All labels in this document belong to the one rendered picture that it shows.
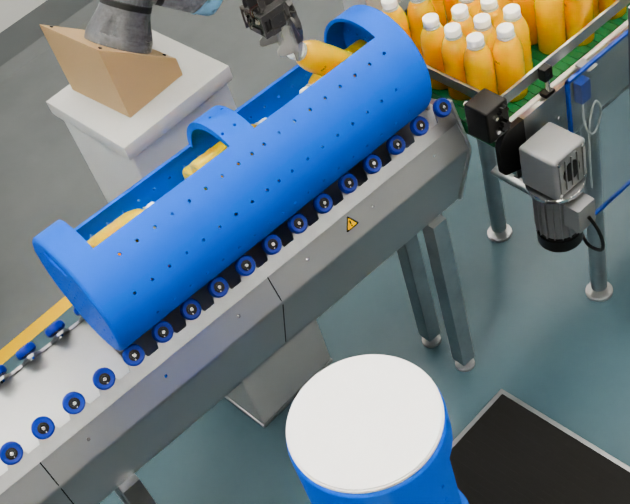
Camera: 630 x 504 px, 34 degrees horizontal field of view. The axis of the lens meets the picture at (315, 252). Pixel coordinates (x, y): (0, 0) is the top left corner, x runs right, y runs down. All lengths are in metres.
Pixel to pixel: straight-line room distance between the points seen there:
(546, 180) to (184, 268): 0.89
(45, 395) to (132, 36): 0.79
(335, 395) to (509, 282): 1.53
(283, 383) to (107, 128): 1.06
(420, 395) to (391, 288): 1.56
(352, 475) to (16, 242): 2.54
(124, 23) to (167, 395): 0.81
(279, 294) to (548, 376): 1.07
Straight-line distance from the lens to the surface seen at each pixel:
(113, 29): 2.37
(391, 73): 2.24
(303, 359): 3.11
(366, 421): 1.81
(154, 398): 2.21
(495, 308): 3.25
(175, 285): 2.06
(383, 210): 2.38
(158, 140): 2.39
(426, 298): 3.02
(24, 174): 4.38
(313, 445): 1.81
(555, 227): 2.59
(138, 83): 2.38
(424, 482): 1.79
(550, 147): 2.45
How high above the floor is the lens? 2.52
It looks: 46 degrees down
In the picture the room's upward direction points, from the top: 19 degrees counter-clockwise
